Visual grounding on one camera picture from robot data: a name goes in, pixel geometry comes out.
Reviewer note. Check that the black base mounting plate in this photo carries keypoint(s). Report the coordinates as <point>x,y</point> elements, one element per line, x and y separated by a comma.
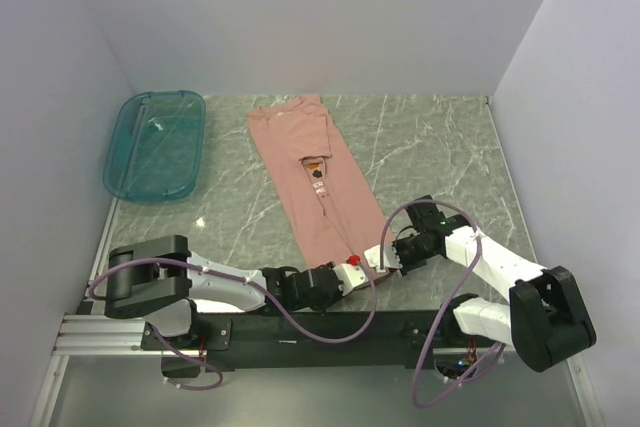
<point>232,341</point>

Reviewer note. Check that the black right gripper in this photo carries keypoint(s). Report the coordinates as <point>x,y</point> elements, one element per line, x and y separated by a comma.
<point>398,246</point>

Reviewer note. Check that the pink t shirt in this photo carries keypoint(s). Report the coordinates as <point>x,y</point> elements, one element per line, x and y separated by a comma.
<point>327,199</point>

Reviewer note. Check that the aluminium front frame rail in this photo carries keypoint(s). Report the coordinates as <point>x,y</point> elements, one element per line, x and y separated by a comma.
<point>100,335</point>

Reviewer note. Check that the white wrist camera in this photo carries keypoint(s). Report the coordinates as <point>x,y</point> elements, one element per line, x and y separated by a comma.
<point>383,258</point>
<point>353,274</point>

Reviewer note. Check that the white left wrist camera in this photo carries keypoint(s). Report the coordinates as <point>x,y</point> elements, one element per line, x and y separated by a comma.
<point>353,274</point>

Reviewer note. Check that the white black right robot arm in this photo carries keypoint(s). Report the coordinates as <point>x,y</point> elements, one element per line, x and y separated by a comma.
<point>542,316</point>

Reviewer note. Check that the aluminium left side rail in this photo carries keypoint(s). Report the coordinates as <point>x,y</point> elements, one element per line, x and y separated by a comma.
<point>86,304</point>

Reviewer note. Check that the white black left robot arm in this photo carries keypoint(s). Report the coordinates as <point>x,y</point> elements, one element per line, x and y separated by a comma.
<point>161,280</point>

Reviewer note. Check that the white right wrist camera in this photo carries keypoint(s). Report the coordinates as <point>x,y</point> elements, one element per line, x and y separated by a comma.
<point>383,258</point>

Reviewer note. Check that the teal transparent plastic bin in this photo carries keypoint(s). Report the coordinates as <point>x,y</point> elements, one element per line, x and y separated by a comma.
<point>156,147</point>

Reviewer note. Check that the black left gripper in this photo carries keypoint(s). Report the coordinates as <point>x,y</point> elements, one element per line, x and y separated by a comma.
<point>324,306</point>

